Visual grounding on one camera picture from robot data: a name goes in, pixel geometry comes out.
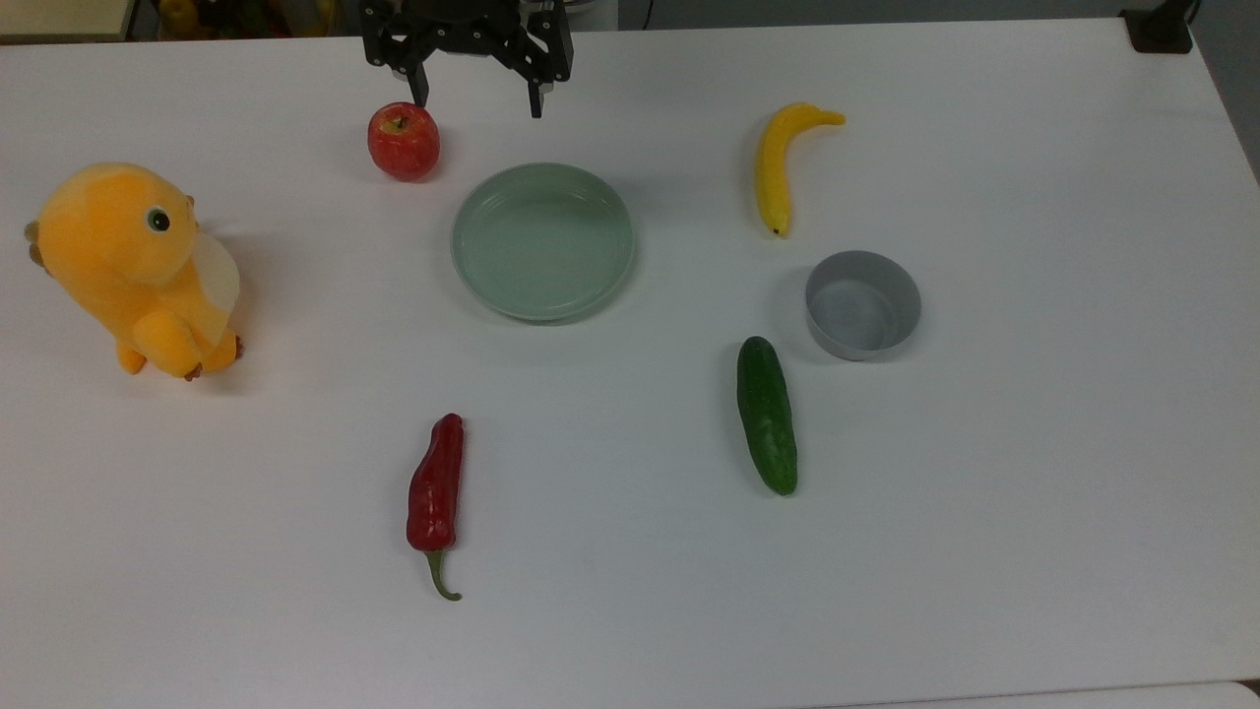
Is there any red chili pepper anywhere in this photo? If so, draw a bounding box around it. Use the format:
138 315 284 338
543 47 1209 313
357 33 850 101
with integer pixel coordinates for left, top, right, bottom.
406 413 466 603

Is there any beige board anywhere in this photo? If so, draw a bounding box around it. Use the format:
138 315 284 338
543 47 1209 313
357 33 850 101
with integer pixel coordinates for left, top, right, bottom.
0 0 137 42

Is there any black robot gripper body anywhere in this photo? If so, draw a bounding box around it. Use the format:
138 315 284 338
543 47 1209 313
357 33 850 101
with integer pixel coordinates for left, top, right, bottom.
359 0 574 87

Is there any grey bowl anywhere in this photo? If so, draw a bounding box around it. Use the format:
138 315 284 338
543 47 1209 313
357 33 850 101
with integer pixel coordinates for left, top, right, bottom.
804 250 923 362

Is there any black table clamp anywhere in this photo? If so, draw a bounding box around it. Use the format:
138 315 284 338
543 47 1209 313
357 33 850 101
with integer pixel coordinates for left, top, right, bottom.
1120 0 1200 55

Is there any green cucumber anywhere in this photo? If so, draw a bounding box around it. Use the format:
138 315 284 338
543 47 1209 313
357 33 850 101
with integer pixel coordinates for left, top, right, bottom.
736 336 799 497

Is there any pale green plate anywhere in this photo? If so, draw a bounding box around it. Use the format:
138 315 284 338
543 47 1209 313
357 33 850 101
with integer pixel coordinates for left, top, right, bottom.
451 162 638 324

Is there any yellow banana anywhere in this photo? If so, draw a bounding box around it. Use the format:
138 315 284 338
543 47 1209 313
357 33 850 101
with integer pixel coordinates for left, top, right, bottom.
755 102 847 238

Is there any red apple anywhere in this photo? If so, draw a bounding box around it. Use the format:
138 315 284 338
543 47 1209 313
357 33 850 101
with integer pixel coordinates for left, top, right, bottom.
367 101 441 183

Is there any orange dinosaur plush toy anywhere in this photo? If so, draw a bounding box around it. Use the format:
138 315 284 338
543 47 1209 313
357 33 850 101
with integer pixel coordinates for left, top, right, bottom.
25 162 244 382

